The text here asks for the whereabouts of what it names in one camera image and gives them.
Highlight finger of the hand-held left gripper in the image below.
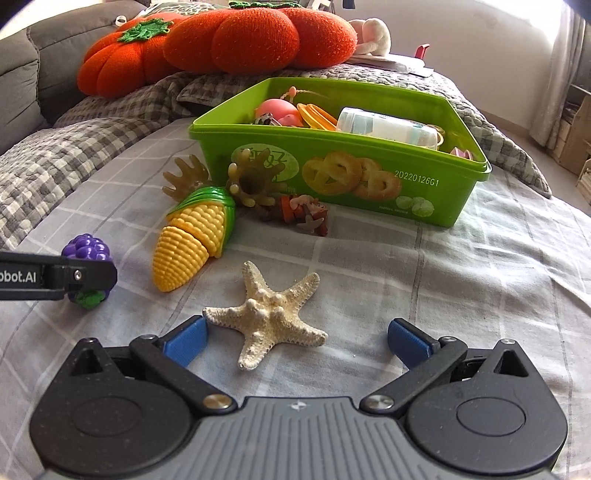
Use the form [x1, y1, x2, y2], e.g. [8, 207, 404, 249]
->
[46, 256, 118, 301]

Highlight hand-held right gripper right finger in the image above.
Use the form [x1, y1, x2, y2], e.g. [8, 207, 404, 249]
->
[360, 318, 536, 414]

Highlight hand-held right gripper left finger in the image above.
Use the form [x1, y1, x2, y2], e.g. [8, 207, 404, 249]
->
[62, 316, 238, 414]

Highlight purple toy grapes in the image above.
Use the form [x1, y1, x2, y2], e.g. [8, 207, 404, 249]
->
[62, 234, 112, 310]

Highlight beige dried starfish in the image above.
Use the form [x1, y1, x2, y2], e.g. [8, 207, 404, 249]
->
[202, 261, 328, 371]

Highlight green plastic box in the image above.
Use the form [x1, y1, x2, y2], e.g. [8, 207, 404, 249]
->
[188, 78, 492, 228]

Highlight clear cotton swab jar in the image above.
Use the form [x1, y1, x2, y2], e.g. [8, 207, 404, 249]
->
[335, 107, 439, 151]

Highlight orange toy disc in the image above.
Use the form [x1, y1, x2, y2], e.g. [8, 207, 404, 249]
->
[308, 110, 339, 131]

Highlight pink rubber toy animal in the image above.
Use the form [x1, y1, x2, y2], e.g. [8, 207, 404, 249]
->
[255, 88, 306, 127]

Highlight light grey checked bedsheet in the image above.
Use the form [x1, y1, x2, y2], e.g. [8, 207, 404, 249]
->
[0, 117, 591, 480]

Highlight toy corn cob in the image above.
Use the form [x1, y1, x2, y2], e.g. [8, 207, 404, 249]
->
[151, 185, 238, 292]

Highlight grey checked quilt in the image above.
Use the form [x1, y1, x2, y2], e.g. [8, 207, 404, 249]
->
[0, 62, 552, 250]

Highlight brown translucent spiky toy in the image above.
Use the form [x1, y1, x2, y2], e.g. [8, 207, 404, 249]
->
[161, 156, 214, 202]
[226, 161, 280, 209]

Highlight small colourful resin ornament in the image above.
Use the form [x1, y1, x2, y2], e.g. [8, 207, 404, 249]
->
[261, 194, 331, 237]

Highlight grey sofa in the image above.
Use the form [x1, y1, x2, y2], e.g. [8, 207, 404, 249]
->
[0, 23, 95, 153]

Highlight small orange pumpkin cushion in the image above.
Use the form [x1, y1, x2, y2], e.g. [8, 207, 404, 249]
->
[76, 14, 185, 97]

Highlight wooden desk shelf unit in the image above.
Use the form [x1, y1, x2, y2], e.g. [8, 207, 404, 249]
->
[554, 83, 591, 204]

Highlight white papers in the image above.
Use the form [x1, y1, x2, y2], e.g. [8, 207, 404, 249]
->
[346, 53, 435, 77]

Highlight green patterned cushion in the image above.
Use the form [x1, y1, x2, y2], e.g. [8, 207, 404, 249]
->
[143, 0, 225, 14]

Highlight large orange pumpkin cushion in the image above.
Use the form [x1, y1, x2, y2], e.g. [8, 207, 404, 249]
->
[164, 2, 358, 75]

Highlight pink and white plush toy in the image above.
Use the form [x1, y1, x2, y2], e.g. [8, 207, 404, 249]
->
[348, 18, 393, 58]

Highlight beige curtain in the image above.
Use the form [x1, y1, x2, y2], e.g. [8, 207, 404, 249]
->
[531, 9, 588, 139]

